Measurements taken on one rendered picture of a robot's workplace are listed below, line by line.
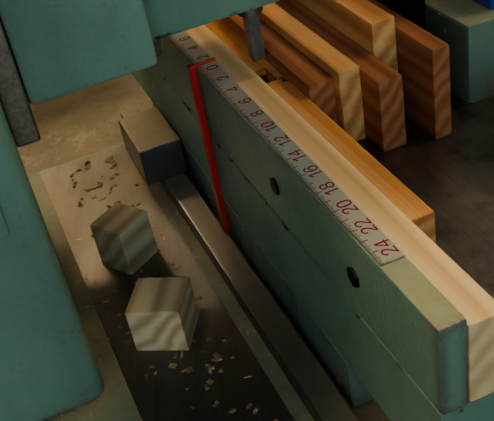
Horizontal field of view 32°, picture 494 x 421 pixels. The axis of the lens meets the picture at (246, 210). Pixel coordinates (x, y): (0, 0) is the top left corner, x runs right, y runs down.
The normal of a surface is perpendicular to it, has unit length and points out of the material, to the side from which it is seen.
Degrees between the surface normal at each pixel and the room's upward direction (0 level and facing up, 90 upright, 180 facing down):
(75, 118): 0
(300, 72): 0
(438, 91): 90
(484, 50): 90
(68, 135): 0
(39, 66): 90
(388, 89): 90
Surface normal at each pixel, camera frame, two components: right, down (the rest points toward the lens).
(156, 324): -0.15, 0.59
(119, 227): -0.16, -0.80
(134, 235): 0.81, 0.22
